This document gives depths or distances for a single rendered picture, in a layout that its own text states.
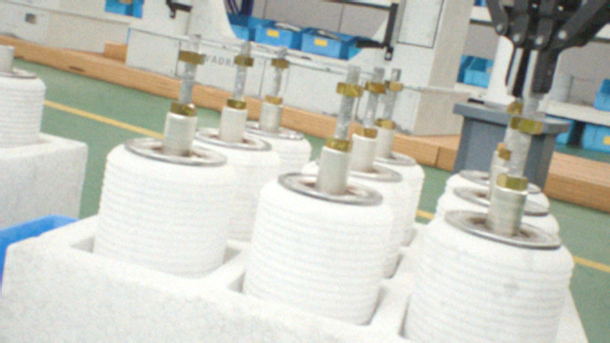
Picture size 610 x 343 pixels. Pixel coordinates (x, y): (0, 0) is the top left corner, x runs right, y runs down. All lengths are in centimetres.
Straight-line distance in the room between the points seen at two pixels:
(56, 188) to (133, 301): 42
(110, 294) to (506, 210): 26
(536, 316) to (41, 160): 56
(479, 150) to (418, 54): 176
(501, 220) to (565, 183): 212
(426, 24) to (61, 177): 216
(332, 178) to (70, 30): 361
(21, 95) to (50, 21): 312
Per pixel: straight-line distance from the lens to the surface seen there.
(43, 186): 89
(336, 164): 52
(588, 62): 916
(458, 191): 63
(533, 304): 50
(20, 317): 56
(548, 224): 62
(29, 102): 89
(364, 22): 1004
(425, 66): 291
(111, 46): 402
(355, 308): 52
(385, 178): 62
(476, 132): 119
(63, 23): 406
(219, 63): 329
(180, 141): 56
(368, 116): 64
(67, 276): 53
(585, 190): 262
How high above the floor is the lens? 35
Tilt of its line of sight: 9 degrees down
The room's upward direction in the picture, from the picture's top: 11 degrees clockwise
